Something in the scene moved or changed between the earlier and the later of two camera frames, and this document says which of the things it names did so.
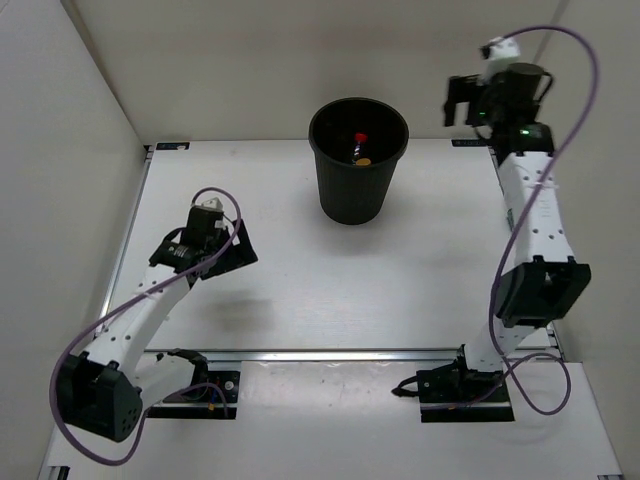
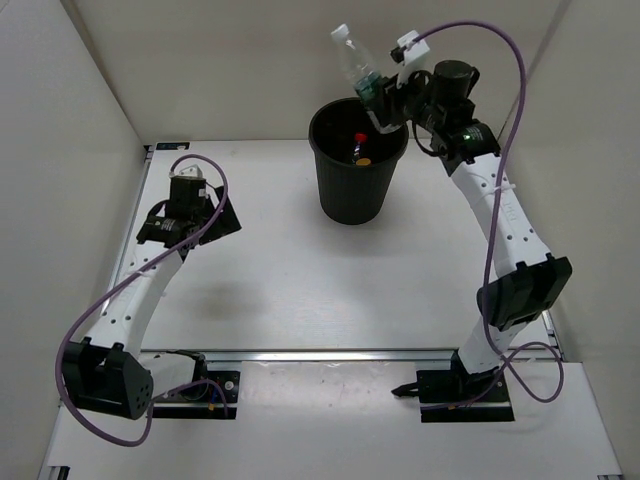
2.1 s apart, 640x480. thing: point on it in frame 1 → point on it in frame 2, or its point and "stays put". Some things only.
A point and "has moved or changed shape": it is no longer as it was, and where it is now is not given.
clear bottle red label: (359, 138) stays put
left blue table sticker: (173, 146) stays put
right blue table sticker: (469, 143) stays put
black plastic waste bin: (356, 143) stays put
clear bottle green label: (510, 218) has moved or changed shape
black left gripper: (238, 255) → (226, 223)
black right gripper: (462, 91) → (393, 100)
